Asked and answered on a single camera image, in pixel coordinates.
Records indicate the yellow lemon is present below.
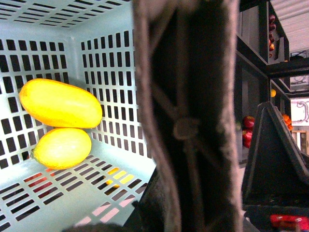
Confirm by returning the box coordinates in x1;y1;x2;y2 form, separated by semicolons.
30;128;92;170

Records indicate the brown basket handle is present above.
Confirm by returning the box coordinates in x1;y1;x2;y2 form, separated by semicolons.
132;0;243;232

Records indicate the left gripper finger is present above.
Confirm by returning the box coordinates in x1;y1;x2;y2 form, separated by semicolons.
242;102;309;213

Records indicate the light teal plastic basket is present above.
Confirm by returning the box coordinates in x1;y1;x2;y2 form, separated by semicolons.
0;0;155;232

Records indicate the yellow mango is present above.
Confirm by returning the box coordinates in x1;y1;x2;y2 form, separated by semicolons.
19;78;102;129

